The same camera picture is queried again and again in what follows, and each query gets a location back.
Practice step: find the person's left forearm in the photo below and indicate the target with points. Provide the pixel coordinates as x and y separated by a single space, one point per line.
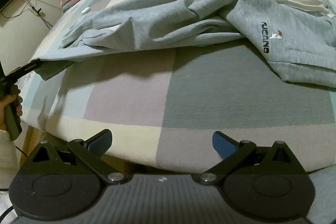
6 153

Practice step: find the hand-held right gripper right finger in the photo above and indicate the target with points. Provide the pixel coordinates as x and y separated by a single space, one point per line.
223 145

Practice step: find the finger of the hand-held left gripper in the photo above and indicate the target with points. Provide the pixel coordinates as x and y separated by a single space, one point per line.
25 70

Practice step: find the person's left hand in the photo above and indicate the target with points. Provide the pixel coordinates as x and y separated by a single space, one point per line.
6 102

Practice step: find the small white case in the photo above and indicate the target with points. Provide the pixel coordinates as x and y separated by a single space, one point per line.
85 11

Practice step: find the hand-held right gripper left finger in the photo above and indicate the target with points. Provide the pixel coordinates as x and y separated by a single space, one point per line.
101 144

